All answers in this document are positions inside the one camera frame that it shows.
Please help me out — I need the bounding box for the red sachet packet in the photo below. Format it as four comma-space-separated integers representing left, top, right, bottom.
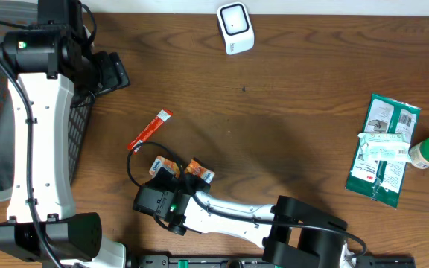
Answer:
127, 109, 173, 150

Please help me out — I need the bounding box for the orange small box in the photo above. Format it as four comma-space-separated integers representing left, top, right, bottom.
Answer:
149, 156, 180, 178

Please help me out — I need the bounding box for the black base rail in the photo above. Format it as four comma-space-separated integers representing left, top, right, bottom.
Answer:
124, 254, 416, 268

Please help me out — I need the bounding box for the white barcode scanner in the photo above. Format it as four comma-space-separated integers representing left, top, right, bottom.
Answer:
217, 1, 255, 55

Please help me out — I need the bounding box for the orange white box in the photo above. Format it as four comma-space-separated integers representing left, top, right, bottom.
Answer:
185, 159, 215, 184

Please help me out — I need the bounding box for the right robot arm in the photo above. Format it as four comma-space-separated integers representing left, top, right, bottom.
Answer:
133, 167, 357, 267

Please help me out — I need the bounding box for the green white sponge package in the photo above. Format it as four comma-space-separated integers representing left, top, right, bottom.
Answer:
346, 94, 421, 208

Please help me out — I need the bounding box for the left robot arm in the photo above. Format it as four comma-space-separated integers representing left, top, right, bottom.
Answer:
0, 1, 132, 267

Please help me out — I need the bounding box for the mint green wipes packet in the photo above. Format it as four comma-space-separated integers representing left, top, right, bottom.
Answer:
357, 133, 411, 162

